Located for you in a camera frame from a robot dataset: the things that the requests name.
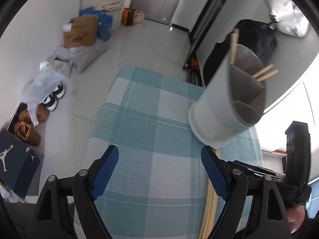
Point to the white plastic bag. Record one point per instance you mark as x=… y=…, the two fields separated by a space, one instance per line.
x=42 y=85

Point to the person's right hand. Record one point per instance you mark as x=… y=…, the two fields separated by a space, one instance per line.
x=296 y=216

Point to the red yellow shopping bag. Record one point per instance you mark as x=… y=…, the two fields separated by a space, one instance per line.
x=128 y=17

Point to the dark blue shoe box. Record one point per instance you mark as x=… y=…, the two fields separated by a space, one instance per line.
x=19 y=163

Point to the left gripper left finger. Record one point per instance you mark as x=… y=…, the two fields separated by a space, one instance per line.
x=51 y=218

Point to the teal checked tablecloth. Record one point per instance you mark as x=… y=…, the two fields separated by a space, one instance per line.
x=158 y=188

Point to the black backpack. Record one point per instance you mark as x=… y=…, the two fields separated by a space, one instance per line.
x=259 y=37

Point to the wooden chopstick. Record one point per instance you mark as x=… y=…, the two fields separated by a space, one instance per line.
x=209 y=212

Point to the white hanging bag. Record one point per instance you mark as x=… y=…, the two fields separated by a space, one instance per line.
x=287 y=17

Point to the cream cloth on box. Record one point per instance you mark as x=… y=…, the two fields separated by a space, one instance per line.
x=109 y=6

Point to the brown slipper near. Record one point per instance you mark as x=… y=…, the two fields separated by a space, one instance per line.
x=25 y=132

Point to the brown cardboard box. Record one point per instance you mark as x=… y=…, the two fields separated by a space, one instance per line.
x=80 y=31

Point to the blue cardboard box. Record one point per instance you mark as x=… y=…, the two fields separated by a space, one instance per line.
x=104 y=22

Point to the grey plastic parcel bag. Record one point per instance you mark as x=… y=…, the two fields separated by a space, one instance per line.
x=81 y=56

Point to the black white sneakers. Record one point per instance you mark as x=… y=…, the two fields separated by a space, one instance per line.
x=51 y=102

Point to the grey utensil holder cup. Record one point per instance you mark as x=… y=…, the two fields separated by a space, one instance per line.
x=232 y=102

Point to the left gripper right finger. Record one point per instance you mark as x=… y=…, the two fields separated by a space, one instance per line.
x=267 y=218

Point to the black door frame rail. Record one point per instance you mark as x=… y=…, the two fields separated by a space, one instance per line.
x=204 y=22

